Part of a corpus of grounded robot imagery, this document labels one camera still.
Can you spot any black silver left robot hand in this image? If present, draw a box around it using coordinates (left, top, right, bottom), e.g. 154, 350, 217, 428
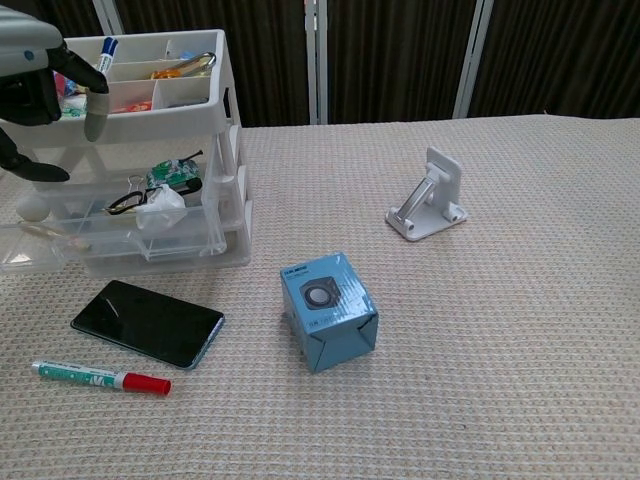
0, 0, 110, 184

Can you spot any clear plastic drawer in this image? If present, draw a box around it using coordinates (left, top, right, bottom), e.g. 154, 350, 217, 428
0, 144, 232, 274

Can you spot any white plastic drawer organizer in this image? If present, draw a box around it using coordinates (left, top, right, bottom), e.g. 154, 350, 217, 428
0, 28, 254, 279

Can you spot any blue-capped whiteboard marker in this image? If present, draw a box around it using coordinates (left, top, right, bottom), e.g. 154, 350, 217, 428
93, 35, 121, 77

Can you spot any small white ball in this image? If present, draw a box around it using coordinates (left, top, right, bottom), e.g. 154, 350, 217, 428
16, 194, 51, 222

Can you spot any green circuit board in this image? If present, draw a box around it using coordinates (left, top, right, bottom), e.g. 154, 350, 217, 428
146, 149, 204, 194

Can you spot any black smartphone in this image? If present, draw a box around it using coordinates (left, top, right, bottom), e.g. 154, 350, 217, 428
69, 279, 225, 372

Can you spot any red-capped whiteboard marker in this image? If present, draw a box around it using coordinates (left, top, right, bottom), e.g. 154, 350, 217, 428
31, 360, 173, 397

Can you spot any blue speaker box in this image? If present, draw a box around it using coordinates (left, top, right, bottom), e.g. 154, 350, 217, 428
278, 251, 380, 375

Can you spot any white folding phone stand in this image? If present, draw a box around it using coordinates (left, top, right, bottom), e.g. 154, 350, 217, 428
384, 146, 470, 243

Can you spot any beige woven tablecloth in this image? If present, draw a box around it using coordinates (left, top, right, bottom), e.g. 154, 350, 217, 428
0, 113, 640, 480

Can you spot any white partition frame post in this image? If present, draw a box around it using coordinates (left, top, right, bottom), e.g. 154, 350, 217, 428
92, 0, 125, 39
452, 0, 495, 119
302, 0, 331, 126

